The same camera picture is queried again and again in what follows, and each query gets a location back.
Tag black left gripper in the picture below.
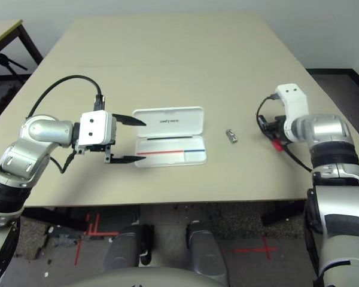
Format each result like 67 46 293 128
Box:
74 114 147 164

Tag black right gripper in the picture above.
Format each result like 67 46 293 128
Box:
263 116 288 141

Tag small silver black clip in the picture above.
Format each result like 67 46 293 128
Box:
226 128 239 144

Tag white plastic pencil case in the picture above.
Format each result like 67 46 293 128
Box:
132 106 208 168

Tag black table foot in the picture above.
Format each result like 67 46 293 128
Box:
261 200 309 227
22 206 87 233

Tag red floor tape lines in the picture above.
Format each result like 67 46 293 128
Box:
74 213 120 267

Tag grey robot left leg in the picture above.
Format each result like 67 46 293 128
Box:
103 224 155 273

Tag grey robot leg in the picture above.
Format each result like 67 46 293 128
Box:
103 224 155 273
185 220 228 282

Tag red floor tape cross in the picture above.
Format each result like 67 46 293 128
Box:
223 236 278 258

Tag grey robot right leg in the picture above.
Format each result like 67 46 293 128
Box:
185 220 228 282

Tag grey robot torso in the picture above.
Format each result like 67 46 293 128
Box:
62 267 225 287

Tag black tripod stand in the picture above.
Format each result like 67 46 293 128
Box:
0 47 28 84

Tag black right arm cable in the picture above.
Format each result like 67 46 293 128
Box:
255 94 315 173

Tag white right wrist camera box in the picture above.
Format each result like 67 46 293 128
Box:
274 83 311 142

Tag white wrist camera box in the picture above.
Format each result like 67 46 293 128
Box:
78 109 118 148
274 83 311 142

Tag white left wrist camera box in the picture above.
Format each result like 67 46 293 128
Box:
78 109 118 148

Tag beige side table black frame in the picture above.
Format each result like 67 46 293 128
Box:
0 19 44 78

